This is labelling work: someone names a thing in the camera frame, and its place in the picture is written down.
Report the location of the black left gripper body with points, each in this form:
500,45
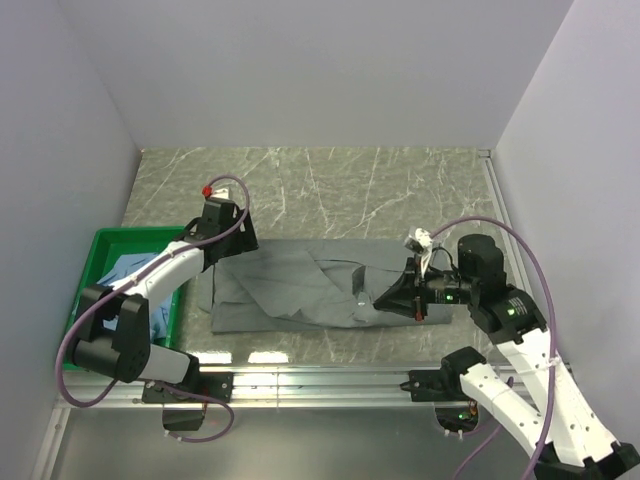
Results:
235,225

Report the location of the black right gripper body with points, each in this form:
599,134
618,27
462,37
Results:
448,286

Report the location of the grey long sleeve shirt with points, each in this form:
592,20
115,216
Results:
306,285

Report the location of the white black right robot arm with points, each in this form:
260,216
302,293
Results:
555,425

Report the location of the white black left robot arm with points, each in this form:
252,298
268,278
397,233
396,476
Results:
127,354

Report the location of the blue long sleeve shirt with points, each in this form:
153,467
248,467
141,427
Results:
155,277

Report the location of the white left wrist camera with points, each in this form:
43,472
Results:
223,193

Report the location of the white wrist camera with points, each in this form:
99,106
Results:
223,193
421,244

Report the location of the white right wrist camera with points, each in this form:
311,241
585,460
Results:
421,244

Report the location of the aluminium side rail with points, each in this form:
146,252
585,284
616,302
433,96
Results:
501,215

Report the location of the aluminium mounting rail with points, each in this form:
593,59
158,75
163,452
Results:
289,386

